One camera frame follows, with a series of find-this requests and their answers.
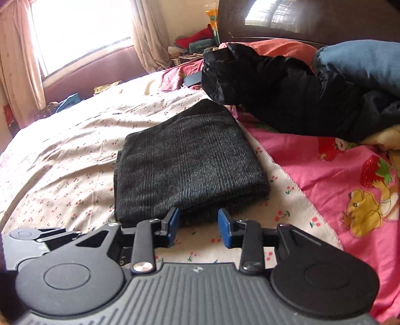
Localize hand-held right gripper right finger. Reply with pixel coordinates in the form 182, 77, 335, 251
218, 208, 316, 272

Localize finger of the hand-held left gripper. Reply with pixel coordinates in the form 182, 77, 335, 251
36, 227, 83, 251

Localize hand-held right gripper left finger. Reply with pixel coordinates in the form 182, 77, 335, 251
76, 207, 181, 276

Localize dark grey checked pants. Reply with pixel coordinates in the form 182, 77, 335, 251
114, 99, 272, 229

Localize cherry print bedsheet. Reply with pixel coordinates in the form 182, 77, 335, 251
0, 73, 344, 263

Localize pink strawberry print blanket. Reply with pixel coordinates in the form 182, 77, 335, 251
162, 58, 400, 324

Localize small blue cloth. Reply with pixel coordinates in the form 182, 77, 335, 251
56, 94, 83, 113

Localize black jacket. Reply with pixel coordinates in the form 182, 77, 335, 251
200, 43, 400, 144

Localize black tablet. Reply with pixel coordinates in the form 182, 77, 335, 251
183, 72, 204, 88

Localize yellow cloth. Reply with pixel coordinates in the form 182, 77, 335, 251
94, 80, 122, 94

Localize beige curtain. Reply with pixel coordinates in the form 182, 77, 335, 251
0, 0, 47, 129
129, 0, 176, 74

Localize cream cloth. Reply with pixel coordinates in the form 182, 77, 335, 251
362, 123, 400, 151

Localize teal cloth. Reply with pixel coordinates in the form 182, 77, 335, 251
189, 39, 213, 53

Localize pink pillow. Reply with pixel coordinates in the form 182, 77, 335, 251
219, 39, 318, 68

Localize red cloth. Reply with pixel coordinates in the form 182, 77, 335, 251
175, 28, 213, 47

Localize window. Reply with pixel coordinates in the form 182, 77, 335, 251
31, 0, 135, 76

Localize blue pillow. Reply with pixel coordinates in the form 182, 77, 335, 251
312, 40, 400, 97

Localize dark wooden headboard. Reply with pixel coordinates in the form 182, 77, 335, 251
217, 0, 400, 51

